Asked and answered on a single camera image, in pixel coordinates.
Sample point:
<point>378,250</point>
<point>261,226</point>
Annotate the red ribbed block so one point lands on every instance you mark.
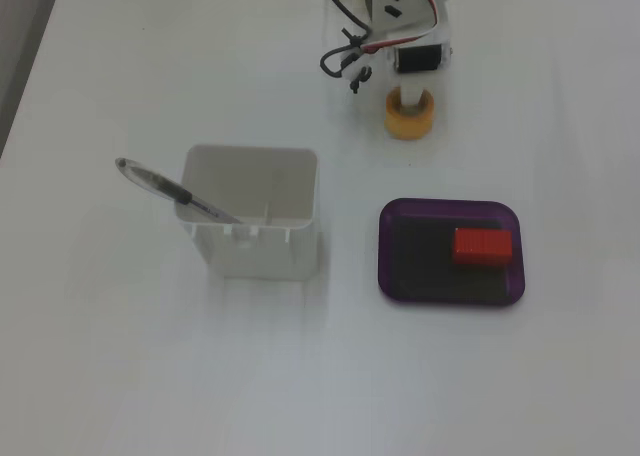
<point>482,247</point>

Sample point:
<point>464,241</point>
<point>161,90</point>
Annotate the yellow tape roll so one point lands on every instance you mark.
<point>406,125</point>

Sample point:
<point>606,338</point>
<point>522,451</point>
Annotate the white gripper with motor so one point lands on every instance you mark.
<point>419,59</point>

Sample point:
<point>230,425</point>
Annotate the black tray mat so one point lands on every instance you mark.
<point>425,261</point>

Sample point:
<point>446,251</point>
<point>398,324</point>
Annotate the white plastic box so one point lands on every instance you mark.
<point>260,246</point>

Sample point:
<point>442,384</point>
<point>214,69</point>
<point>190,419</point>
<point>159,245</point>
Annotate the black clear ballpoint pen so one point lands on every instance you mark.
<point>170,188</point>

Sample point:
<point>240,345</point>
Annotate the purple metal tray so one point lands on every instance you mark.
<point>387,246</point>

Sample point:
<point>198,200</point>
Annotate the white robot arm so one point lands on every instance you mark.
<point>400,1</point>

